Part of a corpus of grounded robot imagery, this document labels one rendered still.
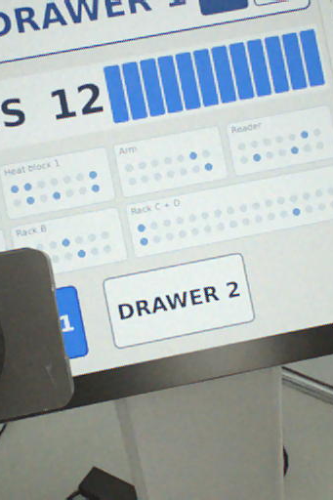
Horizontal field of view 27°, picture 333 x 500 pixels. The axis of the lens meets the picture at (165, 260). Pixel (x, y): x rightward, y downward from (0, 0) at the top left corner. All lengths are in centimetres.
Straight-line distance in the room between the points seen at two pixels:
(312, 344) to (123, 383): 13
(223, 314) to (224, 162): 10
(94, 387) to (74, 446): 122
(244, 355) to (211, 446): 25
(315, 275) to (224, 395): 21
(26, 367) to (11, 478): 138
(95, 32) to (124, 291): 17
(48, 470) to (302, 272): 125
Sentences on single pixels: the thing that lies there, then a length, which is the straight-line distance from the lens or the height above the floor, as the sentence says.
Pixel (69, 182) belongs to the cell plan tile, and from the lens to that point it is 45.
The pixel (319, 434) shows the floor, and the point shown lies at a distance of 163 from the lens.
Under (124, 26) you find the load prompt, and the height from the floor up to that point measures 114.
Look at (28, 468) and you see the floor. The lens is 166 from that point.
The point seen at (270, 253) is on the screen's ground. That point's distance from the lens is 45.
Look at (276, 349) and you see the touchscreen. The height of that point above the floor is 97.
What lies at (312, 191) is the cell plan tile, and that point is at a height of 104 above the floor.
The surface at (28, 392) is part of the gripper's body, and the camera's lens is 28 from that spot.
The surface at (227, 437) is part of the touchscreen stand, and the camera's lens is 69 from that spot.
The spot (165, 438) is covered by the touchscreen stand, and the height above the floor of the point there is 77.
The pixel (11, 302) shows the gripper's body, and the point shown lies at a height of 112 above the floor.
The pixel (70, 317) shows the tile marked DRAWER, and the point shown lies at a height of 101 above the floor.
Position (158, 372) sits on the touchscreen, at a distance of 45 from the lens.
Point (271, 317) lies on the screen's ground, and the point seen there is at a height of 99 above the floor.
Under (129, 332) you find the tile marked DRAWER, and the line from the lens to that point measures 44.
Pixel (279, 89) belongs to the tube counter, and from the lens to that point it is 47.
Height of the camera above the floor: 130
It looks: 38 degrees down
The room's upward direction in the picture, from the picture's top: 8 degrees counter-clockwise
